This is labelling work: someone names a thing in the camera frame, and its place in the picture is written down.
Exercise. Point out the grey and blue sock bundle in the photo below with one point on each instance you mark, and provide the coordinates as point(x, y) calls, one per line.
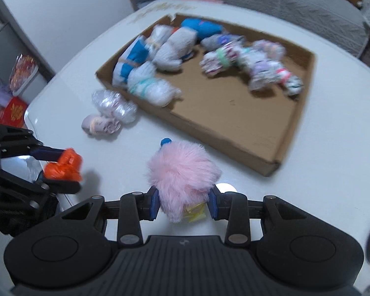
point(175, 51)

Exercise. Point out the white blue sock yellow band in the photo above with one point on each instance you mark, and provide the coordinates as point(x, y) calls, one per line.
point(132, 55)

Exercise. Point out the brown cardboard box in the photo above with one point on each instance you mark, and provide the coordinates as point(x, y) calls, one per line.
point(234, 120)

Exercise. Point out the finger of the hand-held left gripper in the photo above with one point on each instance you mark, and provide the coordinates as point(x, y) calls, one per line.
point(63, 187)
point(47, 154)

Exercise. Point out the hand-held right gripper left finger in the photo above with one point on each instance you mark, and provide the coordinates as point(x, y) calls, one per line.
point(154, 202)

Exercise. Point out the floral cloth bundle green band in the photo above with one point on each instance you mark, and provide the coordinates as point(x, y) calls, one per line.
point(215, 61)

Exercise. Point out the small bubble wrap pink band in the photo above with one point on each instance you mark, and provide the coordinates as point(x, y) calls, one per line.
point(269, 48)

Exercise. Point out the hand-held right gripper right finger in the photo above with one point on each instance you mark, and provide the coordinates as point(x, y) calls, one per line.
point(212, 203)

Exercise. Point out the orange plastic bag bundle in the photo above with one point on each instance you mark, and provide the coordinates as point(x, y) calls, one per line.
point(64, 165)

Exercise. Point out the large clear bubble wrap bundle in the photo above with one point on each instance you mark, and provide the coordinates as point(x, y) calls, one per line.
point(114, 104)

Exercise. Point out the purple box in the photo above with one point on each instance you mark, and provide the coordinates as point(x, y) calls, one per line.
point(3, 95)

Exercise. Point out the colourful red patterned package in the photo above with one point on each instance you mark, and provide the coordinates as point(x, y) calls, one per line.
point(23, 72)

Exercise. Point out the floral cloth roll pink band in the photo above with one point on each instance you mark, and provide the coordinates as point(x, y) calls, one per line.
point(293, 83)

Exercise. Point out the grey sock bundle purple band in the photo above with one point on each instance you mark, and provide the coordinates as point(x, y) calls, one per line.
point(215, 41)

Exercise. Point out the red box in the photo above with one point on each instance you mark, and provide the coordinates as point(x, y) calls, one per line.
point(10, 114)

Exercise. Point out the pink fluffy pom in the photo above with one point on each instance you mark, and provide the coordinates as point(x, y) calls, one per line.
point(182, 172)

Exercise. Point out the grey sofa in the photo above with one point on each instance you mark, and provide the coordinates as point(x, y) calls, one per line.
point(280, 9)

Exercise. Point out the mauve cloth bundle peach band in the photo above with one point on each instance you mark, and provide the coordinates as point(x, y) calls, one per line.
point(100, 125)

